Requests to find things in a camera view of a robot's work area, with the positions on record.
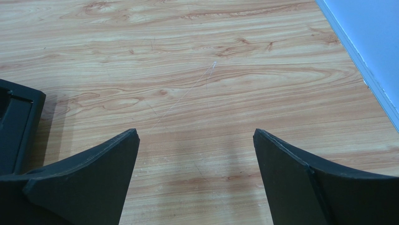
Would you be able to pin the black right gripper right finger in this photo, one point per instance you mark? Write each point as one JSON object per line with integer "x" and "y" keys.
{"x": 305, "y": 189}

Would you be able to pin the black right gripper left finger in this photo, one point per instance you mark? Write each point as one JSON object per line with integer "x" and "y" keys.
{"x": 88, "y": 188}

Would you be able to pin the black compartment organizer tray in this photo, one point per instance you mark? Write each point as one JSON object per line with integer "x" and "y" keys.
{"x": 20, "y": 112}

